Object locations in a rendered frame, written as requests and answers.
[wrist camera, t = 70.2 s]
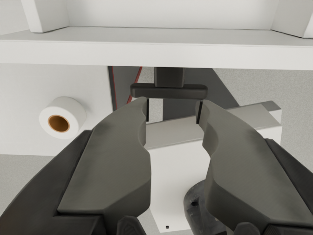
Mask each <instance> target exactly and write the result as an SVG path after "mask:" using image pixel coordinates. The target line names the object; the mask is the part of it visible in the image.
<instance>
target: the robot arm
mask: <svg viewBox="0 0 313 235"><path fill-rule="evenodd" d="M195 110H196V124H199V126H200V127H201V128H202V130H203V131H204V138H203V142H202V146H203V148H204V149H205V150H206V151H207V153H208V154H209V156H210V163H209V167H208V170H207V174H206V178H205V179H204V180H202V181H200V182H198V183H197V184H195V185H194V186H193V187H191V188H190V189H189V191H188V192H187V193H186V195H185V197H184V214H185V217H186V220H187V222H188V224H189V226H190V228H191V230H192V232H193V234H194V235H313V173H312V172H311V171H310V170H309V169H307V168H306V167H305V166H304V165H303V164H301V163H300V162H299V161H298V160H297V159H295V157H293V156H292V155H291V154H290V153H289V152H287V151H286V150H285V149H284V148H283V147H281V146H280V145H279V144H278V143H277V142H276V141H274V140H273V139H269V138H263V136H262V135H261V134H260V133H258V132H257V131H256V130H255V129H254V128H252V127H251V126H250V125H249V124H247V123H246V122H245V121H243V120H242V119H240V118H238V117H237V116H235V115H233V114H232V113H230V112H228V111H227V110H225V109H223V108H221V107H220V106H218V105H216V104H214V103H213V102H211V101H209V100H199V101H197V102H196V107H195ZM146 122H149V98H146V97H139V98H137V99H135V100H134V101H132V102H130V103H128V104H126V105H125V106H123V107H121V108H119V109H117V110H116V111H114V112H112V113H111V114H109V115H108V116H106V117H105V118H104V119H103V120H101V121H100V122H99V123H98V124H97V125H96V126H95V127H94V128H93V129H91V130H84V131H83V132H81V133H80V134H79V135H78V136H77V137H76V138H75V139H74V140H73V141H72V142H70V143H69V144H68V145H67V146H66V147H65V148H64V149H63V150H62V151H61V152H60V153H58V154H57V155H56V156H55V157H54V158H53V159H52V160H51V161H50V162H48V163H47V164H46V165H45V166H44V167H43V168H42V169H41V170H40V171H39V172H38V173H37V174H36V175H35V176H34V177H33V178H32V179H31V180H30V181H29V182H28V183H27V184H26V185H25V186H24V187H23V188H22V189H21V190H20V191H19V193H18V194H17V195H16V196H15V198H14V199H13V200H12V201H11V203H10V204H9V205H8V207H7V208H6V209H5V211H4V212H3V214H2V215H1V216H0V235H147V234H146V233H145V231H144V229H143V227H142V225H141V223H140V221H139V220H138V219H137V217H138V216H140V215H141V214H143V213H144V212H145V211H147V210H148V208H149V207H150V200H151V160H150V153H149V152H148V151H147V150H146V149H145V148H144V145H145V144H146Z"/></svg>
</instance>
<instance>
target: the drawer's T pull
mask: <svg viewBox="0 0 313 235"><path fill-rule="evenodd" d="M185 71H186V67H154V83H133V84H131V85H130V95H131V96H132V97H134V98H139V97H146V98H158V99H192V100H203V99H206V98H207V95H208V87H207V86H206V85H202V84H184V81H185Z"/></svg>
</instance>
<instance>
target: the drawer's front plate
mask: <svg viewBox="0 0 313 235"><path fill-rule="evenodd" d="M0 63H28V64H68V65H108V66H148V67H188V68H229V69H288V70H313V38H301V37H297V36H294V35H289V34H285V33H282V32H278V31H274V30H259V29H209V28H135V27H85V26H68V27H64V28H60V29H56V30H52V31H48V32H45V33H32V32H31V31H30V29H28V30H23V31H19V32H14V33H9V34H5V35H0Z"/></svg>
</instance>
